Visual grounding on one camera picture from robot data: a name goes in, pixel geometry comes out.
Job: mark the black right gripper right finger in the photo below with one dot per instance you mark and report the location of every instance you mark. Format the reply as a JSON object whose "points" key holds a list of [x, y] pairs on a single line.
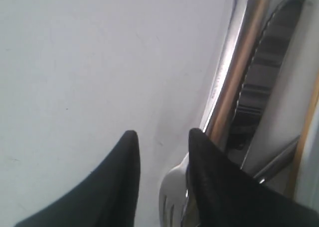
{"points": [[228, 197]]}

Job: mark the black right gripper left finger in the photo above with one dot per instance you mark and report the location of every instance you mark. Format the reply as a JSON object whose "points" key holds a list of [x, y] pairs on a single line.
{"points": [[108, 197]]}

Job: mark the steel fork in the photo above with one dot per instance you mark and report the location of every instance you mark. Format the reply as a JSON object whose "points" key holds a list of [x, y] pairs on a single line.
{"points": [[173, 193]]}

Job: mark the small steel spoon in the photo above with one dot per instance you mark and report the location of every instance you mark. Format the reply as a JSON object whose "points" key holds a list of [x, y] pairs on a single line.
{"points": [[278, 163]]}

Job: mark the wooden chopstick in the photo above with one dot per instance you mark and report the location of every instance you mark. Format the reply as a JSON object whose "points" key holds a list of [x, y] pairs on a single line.
{"points": [[292, 180], [243, 29]]}

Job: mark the steel table knife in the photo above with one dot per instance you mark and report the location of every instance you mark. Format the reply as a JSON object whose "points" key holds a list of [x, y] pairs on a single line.
{"points": [[262, 70]]}

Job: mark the white square plate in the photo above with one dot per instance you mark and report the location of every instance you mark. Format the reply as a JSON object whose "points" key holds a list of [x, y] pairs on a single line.
{"points": [[307, 190]]}

